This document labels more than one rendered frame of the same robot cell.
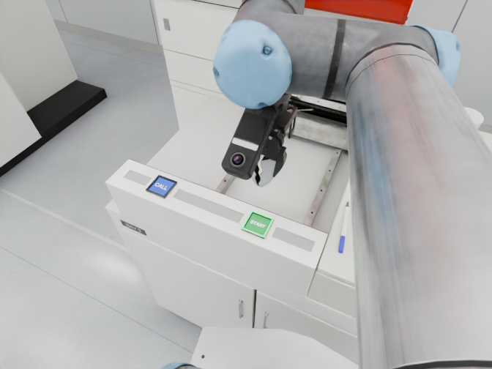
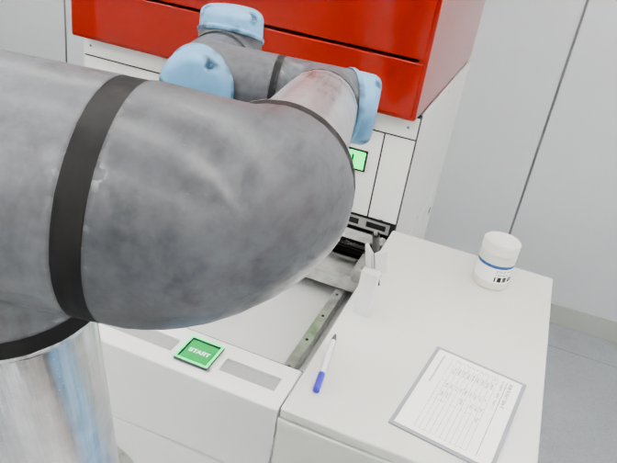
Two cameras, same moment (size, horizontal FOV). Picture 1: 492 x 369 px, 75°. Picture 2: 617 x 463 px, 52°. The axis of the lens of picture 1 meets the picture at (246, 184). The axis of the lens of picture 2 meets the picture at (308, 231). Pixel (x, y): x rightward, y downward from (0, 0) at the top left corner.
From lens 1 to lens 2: 0.35 m
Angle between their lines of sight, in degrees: 22
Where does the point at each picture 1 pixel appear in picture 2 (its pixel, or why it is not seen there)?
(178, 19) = not seen: hidden behind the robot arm
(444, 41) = (365, 78)
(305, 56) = (246, 77)
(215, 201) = not seen: hidden behind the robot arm
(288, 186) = (257, 334)
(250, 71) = (194, 83)
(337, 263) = (310, 404)
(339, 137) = (341, 272)
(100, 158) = not seen: outside the picture
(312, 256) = (274, 396)
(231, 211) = (162, 337)
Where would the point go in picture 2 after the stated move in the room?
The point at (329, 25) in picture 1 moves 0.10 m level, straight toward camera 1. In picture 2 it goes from (269, 56) to (244, 80)
